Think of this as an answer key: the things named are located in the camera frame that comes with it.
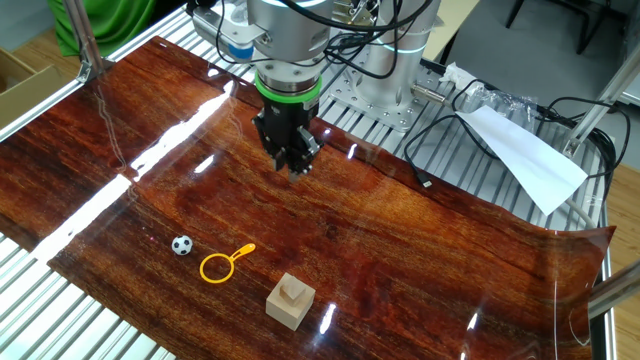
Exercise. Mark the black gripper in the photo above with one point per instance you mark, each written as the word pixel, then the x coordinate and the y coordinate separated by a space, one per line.
pixel 287 120

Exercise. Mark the small soccer ball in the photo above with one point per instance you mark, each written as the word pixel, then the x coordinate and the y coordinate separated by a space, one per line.
pixel 182 245

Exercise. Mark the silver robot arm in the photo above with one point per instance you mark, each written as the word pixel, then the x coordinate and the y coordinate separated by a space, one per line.
pixel 290 35

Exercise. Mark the small wooden cube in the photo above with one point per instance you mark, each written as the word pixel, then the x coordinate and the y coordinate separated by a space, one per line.
pixel 291 292

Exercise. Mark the glossy wood-grain mat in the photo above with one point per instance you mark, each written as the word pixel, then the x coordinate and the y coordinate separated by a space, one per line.
pixel 400 250

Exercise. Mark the large wooden cube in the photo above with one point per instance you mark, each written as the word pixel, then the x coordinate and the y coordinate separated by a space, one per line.
pixel 287 317

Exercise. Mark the white tissue wad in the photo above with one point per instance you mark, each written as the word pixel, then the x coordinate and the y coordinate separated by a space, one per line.
pixel 457 75

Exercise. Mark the clear plastic bag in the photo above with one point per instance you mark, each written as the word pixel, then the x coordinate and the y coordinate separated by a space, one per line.
pixel 505 102

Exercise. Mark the green cloth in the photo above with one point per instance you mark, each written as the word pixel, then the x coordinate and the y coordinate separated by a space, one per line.
pixel 110 25

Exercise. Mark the white paper sheet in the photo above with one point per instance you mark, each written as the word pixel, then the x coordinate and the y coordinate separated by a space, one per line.
pixel 530 155

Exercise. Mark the cardboard box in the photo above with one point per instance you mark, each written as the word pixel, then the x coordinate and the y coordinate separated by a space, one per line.
pixel 25 95

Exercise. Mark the black chair base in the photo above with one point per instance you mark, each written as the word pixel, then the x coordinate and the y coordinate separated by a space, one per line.
pixel 588 30

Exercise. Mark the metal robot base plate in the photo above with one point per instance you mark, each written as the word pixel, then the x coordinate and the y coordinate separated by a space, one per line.
pixel 400 119

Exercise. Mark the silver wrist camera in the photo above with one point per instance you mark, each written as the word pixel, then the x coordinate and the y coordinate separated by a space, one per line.
pixel 220 30

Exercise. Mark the aluminium frame post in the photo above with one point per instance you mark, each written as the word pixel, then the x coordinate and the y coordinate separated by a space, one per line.
pixel 600 105
pixel 615 290
pixel 82 35

